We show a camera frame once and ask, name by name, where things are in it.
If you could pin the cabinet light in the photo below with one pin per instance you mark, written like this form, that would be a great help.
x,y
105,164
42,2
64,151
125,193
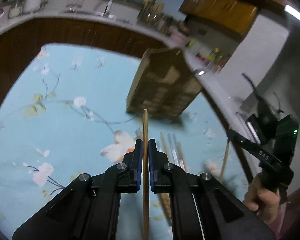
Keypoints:
x,y
294,12

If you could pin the yellow oil bottle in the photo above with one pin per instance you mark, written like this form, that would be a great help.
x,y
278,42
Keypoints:
x,y
215,54

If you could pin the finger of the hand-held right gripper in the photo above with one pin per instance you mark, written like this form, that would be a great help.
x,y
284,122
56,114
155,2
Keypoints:
x,y
250,146

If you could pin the glass jar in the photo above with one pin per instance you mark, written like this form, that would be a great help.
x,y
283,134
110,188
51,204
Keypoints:
x,y
15,10

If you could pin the metal chopstick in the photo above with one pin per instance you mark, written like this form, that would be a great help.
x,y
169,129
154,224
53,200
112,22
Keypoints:
x,y
176,150
171,147

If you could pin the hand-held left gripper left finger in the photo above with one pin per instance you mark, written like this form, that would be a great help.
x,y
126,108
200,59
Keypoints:
x,y
139,165

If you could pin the brown wooden base cabinets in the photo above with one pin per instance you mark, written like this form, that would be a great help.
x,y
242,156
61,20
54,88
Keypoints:
x,y
65,35

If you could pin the white kitchen countertop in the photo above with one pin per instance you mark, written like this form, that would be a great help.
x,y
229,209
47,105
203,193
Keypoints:
x,y
145,28

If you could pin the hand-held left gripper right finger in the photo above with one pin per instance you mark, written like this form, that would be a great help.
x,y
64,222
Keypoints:
x,y
151,165

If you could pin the person's right forearm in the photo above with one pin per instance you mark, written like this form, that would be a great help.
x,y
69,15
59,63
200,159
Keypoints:
x,y
281,222

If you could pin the blue floral tablecloth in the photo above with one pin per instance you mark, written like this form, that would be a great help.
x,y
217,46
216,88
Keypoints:
x,y
65,142

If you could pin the white canister with metal lid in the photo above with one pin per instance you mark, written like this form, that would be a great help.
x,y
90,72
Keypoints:
x,y
33,3

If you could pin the person's right hand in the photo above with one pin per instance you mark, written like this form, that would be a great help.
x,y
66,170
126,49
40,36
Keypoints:
x,y
263,202

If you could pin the knife block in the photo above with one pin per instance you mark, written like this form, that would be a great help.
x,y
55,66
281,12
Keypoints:
x,y
172,24

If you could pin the chrome faucet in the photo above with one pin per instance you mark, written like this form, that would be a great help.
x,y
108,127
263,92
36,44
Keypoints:
x,y
107,5

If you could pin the utensil rack with cutting boards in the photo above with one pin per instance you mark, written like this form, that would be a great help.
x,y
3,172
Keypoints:
x,y
151,12

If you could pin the stainless steel appliance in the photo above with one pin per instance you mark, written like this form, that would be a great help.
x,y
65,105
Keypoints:
x,y
246,127

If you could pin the wooden wall cabinets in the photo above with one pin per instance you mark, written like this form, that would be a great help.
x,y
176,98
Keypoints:
x,y
227,5

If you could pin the stainless steel sink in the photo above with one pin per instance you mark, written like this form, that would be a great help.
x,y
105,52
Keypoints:
x,y
95,13

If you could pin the wooden utensil organizer box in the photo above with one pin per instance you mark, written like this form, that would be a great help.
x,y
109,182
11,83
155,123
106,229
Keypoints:
x,y
162,87

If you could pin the hanging dish cloth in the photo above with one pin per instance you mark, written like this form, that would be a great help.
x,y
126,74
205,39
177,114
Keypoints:
x,y
76,0

